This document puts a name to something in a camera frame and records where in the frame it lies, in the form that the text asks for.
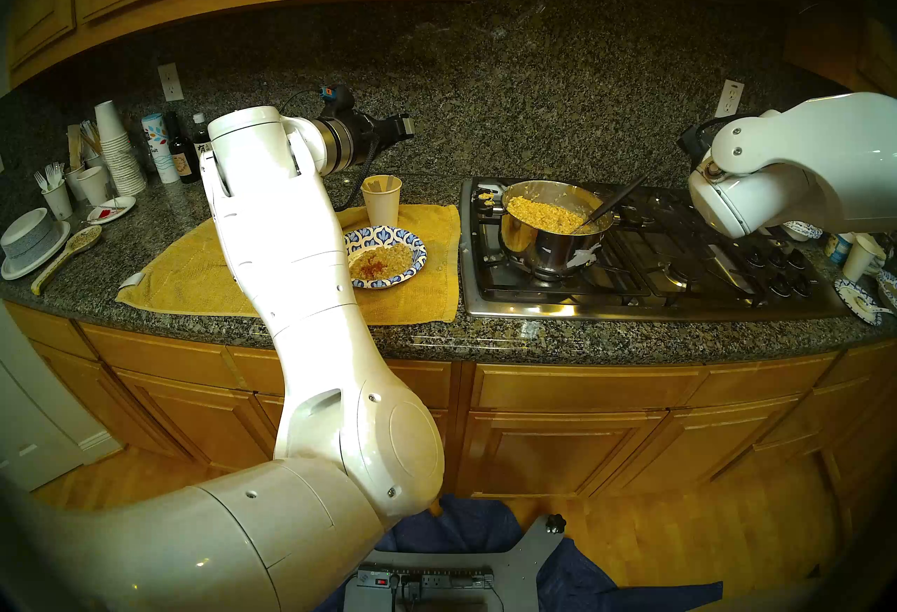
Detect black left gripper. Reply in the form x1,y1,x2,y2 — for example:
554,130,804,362
348,113,416,163

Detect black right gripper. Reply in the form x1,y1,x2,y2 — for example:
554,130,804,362
678,120,715,163

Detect black handled ladle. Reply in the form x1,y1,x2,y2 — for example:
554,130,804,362
575,173,652,233

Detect blue patterned paper bowl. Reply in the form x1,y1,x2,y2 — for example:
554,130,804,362
343,226,428,290

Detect scooped oatmeal portion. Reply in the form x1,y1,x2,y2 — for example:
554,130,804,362
350,243,416,282

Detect oatmeal in saucepan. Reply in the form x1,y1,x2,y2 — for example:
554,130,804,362
506,195,589,234

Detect wooden spoon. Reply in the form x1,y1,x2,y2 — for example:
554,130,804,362
31,225,103,296

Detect white paper cup with spoons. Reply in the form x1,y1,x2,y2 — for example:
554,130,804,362
362,175,403,228

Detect stainless gas cooktop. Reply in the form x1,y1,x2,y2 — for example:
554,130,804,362
460,178,849,322

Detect dark wooden corner cabinet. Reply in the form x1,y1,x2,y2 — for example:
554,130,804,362
781,5,897,100

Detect stainless steel saucepan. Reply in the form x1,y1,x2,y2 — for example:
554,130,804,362
472,180,621,280

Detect plain white paper cup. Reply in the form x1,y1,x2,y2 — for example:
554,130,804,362
842,234,885,284

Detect dark oil bottle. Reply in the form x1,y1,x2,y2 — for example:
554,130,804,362
165,111,204,185

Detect blue patterned paper plate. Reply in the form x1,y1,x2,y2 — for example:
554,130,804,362
834,278,885,328

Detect white salt canister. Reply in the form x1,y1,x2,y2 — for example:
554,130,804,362
142,113,181,185

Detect yellow terry towel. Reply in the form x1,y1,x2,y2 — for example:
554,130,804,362
116,204,461,325

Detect stack of white paper cups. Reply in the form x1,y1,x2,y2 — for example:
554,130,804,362
95,101,147,197

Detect small white plate red stain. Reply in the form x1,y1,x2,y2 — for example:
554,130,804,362
87,195,137,225

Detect wooden lower cabinets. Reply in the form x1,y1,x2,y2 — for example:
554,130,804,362
4,302,897,499

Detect white paper cup with forks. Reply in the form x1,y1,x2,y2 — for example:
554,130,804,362
41,181,74,221

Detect large white plate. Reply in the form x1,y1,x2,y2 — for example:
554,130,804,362
0,220,71,281

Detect grey stack of paper plates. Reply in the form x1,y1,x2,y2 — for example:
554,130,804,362
0,208,57,261

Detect grey power strip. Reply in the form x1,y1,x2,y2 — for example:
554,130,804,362
357,565,495,592

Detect dark blue denim cloth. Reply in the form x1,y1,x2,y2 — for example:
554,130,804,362
315,493,724,612

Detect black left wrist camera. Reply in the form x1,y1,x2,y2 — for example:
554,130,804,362
319,85,356,119

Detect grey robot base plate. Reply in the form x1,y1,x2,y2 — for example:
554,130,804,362
364,514,567,612

